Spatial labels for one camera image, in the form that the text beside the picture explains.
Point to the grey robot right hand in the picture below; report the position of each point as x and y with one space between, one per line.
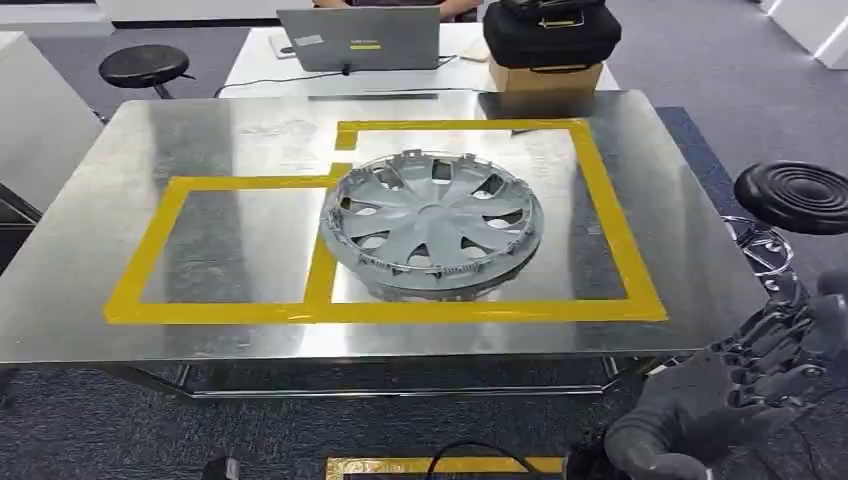
696 411

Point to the silver plastic wheel hubcap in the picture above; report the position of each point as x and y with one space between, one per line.
430 222

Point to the black ribbed round stool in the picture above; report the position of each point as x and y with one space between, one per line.
795 195

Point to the brown cardboard box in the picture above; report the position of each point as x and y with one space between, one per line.
543 79

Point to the black carry bag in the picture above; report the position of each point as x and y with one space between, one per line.
550 40

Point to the white display platform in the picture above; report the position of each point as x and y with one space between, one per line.
811 26

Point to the person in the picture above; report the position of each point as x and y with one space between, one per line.
457 8

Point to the grey laptop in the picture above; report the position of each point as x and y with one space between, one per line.
358 40

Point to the white desk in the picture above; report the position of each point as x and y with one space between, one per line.
265 76

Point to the steel workbench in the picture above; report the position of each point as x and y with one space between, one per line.
99 232

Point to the black cabinet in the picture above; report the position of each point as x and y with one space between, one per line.
16 228

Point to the white cabinet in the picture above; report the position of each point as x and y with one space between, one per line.
40 119

